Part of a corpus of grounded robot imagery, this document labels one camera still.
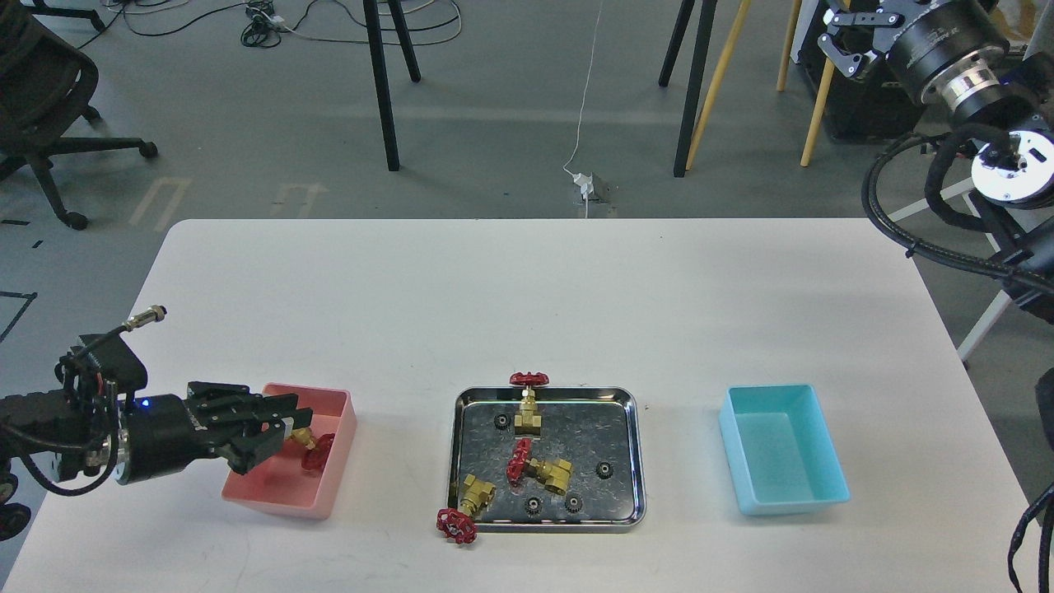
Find black office chair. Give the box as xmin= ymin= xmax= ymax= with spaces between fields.
xmin=1 ymin=1 xmax=158 ymax=231

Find brass valve top red handle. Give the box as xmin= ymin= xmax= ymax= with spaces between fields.
xmin=509 ymin=371 xmax=550 ymax=437

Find metal tray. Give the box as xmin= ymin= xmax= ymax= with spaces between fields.
xmin=444 ymin=386 xmax=646 ymax=533

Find yellow wooden leg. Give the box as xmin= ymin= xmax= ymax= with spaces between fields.
xmin=686 ymin=0 xmax=752 ymax=171
xmin=777 ymin=1 xmax=836 ymax=166

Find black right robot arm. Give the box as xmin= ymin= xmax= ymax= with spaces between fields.
xmin=818 ymin=1 xmax=1053 ymax=322

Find black stand leg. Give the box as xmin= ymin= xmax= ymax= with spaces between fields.
xmin=658 ymin=1 xmax=716 ymax=179

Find white power adapter with cable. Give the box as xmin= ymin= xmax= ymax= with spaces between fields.
xmin=562 ymin=1 xmax=605 ymax=218

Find brass valve red handle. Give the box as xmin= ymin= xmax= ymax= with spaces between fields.
xmin=287 ymin=427 xmax=336 ymax=472
xmin=436 ymin=474 xmax=497 ymax=545
xmin=506 ymin=438 xmax=575 ymax=496
xmin=509 ymin=371 xmax=550 ymax=437

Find pink plastic box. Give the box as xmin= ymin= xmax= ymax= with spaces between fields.
xmin=221 ymin=383 xmax=357 ymax=521

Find yellow wooden leg right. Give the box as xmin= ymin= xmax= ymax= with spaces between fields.
xmin=777 ymin=1 xmax=836 ymax=166

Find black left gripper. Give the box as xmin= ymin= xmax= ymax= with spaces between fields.
xmin=115 ymin=381 xmax=315 ymax=485

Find black cables on floor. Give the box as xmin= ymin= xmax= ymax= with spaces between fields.
xmin=99 ymin=0 xmax=464 ymax=50

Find blue plastic box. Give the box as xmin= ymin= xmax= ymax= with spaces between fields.
xmin=719 ymin=384 xmax=851 ymax=516

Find brass valve bottom red handle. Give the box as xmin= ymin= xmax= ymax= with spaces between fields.
xmin=436 ymin=474 xmax=497 ymax=545

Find black gear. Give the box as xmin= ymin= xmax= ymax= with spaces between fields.
xmin=523 ymin=497 xmax=543 ymax=516
xmin=564 ymin=494 xmax=584 ymax=514
xmin=492 ymin=413 xmax=511 ymax=431
xmin=594 ymin=461 xmax=614 ymax=480

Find black equipment case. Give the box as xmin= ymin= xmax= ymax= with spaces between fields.
xmin=791 ymin=1 xmax=930 ymax=145

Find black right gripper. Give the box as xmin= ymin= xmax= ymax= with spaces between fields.
xmin=817 ymin=1 xmax=1009 ymax=108

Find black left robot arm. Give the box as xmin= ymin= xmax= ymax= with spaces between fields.
xmin=1 ymin=305 xmax=334 ymax=540

